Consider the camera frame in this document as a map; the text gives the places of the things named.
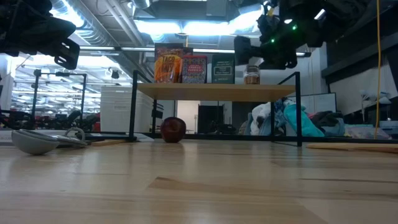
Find orange taco seasoning packet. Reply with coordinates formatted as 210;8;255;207
154;46;184;84

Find wooden shelf with black legs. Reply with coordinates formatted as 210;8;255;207
129;70;303;147

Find black metal gantry frame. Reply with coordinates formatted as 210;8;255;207
32;68;88;129

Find black cabinet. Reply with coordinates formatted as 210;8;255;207
197;105;226;135

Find black aluminium table frame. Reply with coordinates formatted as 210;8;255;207
83;132;398;144

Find white garment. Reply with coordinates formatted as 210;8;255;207
250;101;275;136

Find white panel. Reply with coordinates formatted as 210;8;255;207
294;92;338;114

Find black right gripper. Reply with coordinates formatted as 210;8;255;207
233;9;300;70

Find slotted wooden spatula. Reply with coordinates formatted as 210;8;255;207
306;142;398;151

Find large grey measuring spoon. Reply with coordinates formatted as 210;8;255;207
11;128;90;156

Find white storage box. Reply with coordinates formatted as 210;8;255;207
99;86;155;134

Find small glass spice jar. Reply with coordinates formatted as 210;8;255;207
243;64;261;85

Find black spice tin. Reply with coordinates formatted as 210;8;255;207
211;54;236;84

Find cyan garment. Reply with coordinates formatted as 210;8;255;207
283;104;326;138

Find light blue denim garment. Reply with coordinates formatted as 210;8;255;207
323;117;346;138

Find black side bench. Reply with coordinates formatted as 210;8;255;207
322;0;398;125

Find yellow hanging cable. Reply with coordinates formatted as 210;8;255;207
374;0;382;140

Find red apple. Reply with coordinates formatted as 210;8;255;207
160;116;187;144

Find blue denim jeans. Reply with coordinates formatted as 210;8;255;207
273;98;285;136

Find red-lidded spice tin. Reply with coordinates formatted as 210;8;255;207
182;55;208;84

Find wooden stick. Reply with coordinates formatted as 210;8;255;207
91;139;129;147

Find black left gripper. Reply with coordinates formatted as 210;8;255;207
0;14;81;71

